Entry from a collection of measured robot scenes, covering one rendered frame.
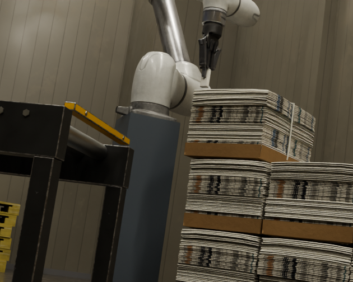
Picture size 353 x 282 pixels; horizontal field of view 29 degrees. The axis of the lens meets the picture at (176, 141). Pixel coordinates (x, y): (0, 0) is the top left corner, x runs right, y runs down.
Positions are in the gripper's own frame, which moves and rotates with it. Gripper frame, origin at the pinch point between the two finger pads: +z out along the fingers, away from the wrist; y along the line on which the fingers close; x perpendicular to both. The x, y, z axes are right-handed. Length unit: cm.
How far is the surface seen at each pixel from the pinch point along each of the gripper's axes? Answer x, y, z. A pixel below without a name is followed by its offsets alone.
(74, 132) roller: -15, -78, 38
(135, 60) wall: 513, 552, -210
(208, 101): -16.0, -19.3, 14.4
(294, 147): -36.8, 5.3, 24.3
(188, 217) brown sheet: -14, -19, 53
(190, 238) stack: -16, -19, 60
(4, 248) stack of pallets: 564, 412, 87
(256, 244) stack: -40, -19, 59
